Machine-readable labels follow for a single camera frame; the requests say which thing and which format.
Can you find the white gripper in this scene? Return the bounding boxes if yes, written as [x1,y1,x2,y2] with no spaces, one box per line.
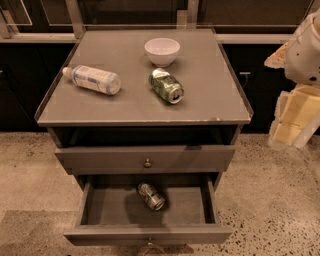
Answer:
[264,19,320,149]

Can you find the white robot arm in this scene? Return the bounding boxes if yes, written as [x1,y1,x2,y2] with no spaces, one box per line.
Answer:
[264,10,320,150]

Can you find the grey top drawer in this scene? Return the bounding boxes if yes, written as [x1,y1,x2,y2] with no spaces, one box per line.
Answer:
[55,145,235,175]

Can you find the crushed green soda can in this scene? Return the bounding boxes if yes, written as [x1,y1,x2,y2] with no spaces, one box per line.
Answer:
[149,68,184,104]

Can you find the round metal drawer knob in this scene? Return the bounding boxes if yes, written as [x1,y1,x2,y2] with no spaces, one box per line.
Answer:
[144,159,152,168]

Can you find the grey drawer cabinet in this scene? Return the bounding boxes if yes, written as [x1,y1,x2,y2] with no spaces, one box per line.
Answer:
[34,28,254,188]

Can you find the open grey middle drawer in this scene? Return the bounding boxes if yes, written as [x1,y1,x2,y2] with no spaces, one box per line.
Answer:
[64,173,231,246]

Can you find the white ceramic bowl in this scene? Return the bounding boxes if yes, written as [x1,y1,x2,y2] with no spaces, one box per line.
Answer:
[144,38,180,67]

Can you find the clear plastic water bottle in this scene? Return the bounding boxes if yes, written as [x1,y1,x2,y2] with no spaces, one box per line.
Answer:
[62,65,121,95]

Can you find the metal middle drawer handle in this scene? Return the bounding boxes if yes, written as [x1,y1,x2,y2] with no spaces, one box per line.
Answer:
[142,238,164,256]

